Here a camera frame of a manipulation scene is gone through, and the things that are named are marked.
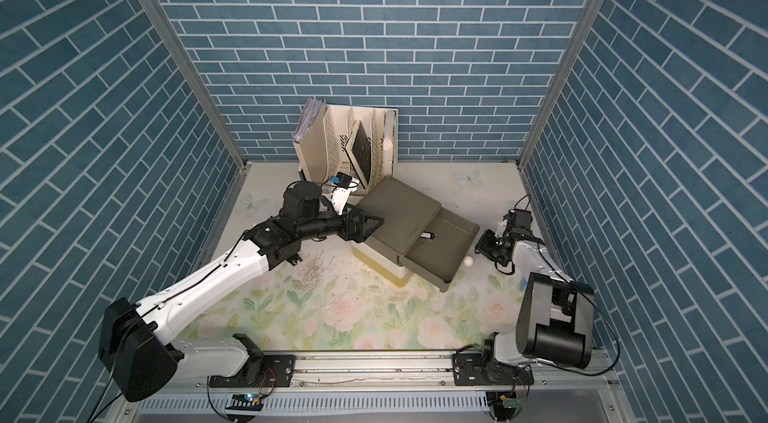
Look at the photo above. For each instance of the right green circuit board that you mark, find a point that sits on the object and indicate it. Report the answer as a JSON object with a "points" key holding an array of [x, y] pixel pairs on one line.
{"points": [[504, 407]]}

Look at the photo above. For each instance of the aluminium mounting rail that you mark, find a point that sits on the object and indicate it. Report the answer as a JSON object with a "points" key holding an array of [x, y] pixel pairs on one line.
{"points": [[389, 386]]}

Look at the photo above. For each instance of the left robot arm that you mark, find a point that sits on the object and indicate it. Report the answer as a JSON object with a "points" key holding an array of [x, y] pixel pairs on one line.
{"points": [[136, 342]]}

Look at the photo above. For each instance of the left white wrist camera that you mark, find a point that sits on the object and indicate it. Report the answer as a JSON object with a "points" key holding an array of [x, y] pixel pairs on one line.
{"points": [[343, 185]]}

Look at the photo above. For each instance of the olive drawer cabinet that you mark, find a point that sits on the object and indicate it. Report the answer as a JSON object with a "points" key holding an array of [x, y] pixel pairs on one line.
{"points": [[405, 211]]}

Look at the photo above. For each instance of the black framed tablet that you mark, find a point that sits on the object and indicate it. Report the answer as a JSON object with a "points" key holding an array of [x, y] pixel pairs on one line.
{"points": [[359, 152]]}

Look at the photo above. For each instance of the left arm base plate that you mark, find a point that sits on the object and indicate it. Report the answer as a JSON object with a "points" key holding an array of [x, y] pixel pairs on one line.
{"points": [[266, 372]]}

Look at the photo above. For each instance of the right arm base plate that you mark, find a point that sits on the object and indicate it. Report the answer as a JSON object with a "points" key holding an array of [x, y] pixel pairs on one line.
{"points": [[474, 369]]}

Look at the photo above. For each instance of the floral table mat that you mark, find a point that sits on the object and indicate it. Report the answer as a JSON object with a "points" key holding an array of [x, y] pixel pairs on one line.
{"points": [[333, 301]]}

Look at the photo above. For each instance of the white file organizer rack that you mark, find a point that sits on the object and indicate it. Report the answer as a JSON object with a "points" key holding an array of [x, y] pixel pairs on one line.
{"points": [[321, 154]]}

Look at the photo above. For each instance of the purple paper folder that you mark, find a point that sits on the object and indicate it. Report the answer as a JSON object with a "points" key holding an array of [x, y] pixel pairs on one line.
{"points": [[312, 109]]}

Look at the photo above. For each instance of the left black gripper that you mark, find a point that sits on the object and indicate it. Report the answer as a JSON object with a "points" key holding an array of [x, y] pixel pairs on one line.
{"points": [[356, 234]]}

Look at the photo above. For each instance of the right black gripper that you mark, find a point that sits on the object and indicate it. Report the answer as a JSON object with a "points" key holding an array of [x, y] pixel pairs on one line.
{"points": [[484, 246]]}

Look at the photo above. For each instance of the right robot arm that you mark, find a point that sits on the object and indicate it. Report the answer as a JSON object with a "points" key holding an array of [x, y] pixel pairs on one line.
{"points": [[556, 317]]}

